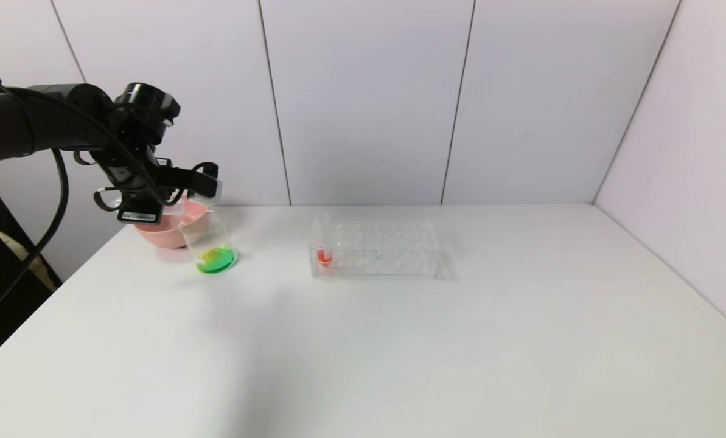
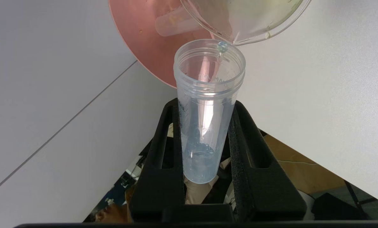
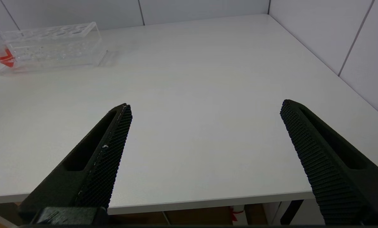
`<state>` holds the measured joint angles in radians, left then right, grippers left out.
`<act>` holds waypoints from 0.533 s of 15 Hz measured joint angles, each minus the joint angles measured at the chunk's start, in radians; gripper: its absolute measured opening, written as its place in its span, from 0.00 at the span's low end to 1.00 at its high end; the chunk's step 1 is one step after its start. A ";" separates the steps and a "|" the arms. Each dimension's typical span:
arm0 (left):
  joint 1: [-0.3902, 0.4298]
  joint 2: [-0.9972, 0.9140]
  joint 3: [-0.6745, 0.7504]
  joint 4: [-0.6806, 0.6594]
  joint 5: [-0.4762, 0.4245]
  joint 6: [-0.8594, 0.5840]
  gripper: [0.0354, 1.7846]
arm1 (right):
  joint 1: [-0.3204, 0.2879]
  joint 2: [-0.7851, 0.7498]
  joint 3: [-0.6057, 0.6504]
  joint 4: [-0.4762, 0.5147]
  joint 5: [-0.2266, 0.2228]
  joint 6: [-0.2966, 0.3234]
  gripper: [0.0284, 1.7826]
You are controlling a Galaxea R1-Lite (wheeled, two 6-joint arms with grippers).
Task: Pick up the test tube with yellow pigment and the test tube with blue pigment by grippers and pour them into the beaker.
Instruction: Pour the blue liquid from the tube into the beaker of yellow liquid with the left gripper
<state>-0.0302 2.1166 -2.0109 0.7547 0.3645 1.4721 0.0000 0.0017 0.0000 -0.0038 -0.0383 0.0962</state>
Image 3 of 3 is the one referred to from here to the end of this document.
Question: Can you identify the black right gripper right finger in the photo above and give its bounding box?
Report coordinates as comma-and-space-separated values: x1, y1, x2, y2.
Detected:
280, 99, 378, 225

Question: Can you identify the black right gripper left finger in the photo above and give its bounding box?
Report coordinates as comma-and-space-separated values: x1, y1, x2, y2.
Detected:
18, 103, 133, 212

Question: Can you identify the clear acrylic test tube rack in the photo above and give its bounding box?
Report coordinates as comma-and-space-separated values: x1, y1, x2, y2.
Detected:
0, 22, 108, 76

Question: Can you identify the test tube with red pigment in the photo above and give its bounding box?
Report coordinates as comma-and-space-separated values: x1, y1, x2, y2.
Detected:
0, 19, 17, 69

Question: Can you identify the black table leg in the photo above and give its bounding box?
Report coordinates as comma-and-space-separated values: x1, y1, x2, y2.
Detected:
280, 199, 304, 225

